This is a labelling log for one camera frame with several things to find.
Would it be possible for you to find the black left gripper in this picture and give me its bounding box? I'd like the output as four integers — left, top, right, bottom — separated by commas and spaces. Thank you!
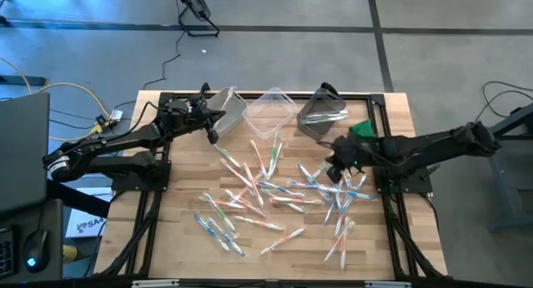
164, 94, 228, 146

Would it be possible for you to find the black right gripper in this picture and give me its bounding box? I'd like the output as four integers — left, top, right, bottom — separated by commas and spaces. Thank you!
323, 134, 376, 185

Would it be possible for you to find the green toothbrush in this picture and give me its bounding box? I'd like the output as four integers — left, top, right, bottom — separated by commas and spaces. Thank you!
261, 188, 308, 215
300, 112, 349, 126
213, 143, 243, 170
202, 191, 240, 238
300, 108, 350, 122
310, 160, 331, 184
265, 131, 281, 181

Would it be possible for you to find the white plastic bin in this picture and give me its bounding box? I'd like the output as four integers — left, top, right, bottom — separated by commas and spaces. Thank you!
203, 86, 250, 139

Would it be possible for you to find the dark green triangular sheet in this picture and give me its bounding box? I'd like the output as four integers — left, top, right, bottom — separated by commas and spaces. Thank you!
348, 119, 376, 140

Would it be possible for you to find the grey translucent plastic bin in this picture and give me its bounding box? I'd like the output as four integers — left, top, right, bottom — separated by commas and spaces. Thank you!
296, 87, 350, 142

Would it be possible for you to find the clear plastic bin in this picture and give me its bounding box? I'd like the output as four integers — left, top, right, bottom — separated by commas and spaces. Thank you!
242, 87, 299, 141

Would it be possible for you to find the power strip with plugs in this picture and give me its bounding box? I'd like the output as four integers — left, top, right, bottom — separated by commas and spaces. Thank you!
89, 108, 125, 136

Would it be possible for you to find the white cardboard box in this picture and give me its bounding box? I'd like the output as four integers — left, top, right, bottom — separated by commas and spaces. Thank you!
65, 186, 114, 240

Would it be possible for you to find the grey metal stand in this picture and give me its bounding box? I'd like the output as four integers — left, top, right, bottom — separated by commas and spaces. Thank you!
486, 102, 533, 234

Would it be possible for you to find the yellow object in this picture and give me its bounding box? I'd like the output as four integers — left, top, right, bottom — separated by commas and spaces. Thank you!
62, 245, 87, 265

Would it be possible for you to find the dark grey monitor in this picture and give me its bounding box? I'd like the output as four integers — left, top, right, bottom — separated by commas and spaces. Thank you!
0, 92, 51, 216

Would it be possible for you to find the black floor bar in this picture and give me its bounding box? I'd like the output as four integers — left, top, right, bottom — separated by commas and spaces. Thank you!
0, 74, 47, 87

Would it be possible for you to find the grey desk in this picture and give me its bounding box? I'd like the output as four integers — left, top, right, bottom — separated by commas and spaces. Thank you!
0, 198, 64, 283

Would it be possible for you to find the black computer mouse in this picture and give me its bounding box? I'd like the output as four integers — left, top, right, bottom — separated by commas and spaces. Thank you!
22, 229, 50, 275

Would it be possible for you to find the black keyboard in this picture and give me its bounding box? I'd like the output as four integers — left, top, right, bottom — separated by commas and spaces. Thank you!
0, 225, 18, 280

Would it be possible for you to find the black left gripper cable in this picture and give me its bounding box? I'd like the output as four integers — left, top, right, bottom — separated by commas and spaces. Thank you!
182, 82, 212, 112

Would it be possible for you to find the black floor cable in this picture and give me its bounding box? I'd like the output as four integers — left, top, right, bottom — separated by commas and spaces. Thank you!
141, 29, 187, 92
474, 80, 533, 123

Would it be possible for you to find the silver metal bracket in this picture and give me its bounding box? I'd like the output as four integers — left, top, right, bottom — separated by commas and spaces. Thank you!
131, 279, 180, 288
364, 280, 413, 288

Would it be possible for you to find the yellow cable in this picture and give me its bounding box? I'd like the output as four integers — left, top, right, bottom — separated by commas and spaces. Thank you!
0, 57, 113, 142

